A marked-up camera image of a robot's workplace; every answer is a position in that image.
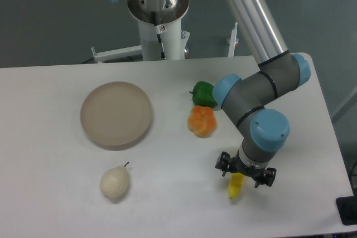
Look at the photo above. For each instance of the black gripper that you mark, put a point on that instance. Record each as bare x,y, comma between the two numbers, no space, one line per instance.
261,176

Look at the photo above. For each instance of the yellow toy banana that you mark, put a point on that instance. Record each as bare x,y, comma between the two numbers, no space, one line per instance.
235,185

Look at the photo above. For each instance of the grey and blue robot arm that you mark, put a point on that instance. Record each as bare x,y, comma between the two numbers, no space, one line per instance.
244,101

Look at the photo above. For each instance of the orange toy pumpkin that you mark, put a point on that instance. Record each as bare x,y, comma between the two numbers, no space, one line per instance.
201,121

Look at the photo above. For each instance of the green toy bell pepper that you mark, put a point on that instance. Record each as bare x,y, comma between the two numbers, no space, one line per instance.
202,94

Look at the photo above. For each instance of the black device at table edge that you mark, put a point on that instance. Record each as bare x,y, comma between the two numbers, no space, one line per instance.
346,207

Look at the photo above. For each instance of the white toy pear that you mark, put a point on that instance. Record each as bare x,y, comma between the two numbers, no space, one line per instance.
114,182

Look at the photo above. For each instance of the beige round plate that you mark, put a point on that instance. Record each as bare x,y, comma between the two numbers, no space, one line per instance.
116,114

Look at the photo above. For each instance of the white right support bracket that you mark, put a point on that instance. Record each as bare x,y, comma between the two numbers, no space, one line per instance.
233,40

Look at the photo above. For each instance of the white support bracket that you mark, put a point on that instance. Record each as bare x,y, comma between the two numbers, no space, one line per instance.
233,40
116,54

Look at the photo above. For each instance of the white left support bracket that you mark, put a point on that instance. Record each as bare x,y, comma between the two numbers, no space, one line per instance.
116,54

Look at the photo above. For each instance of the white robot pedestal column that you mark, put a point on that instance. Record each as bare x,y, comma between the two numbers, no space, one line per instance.
160,28

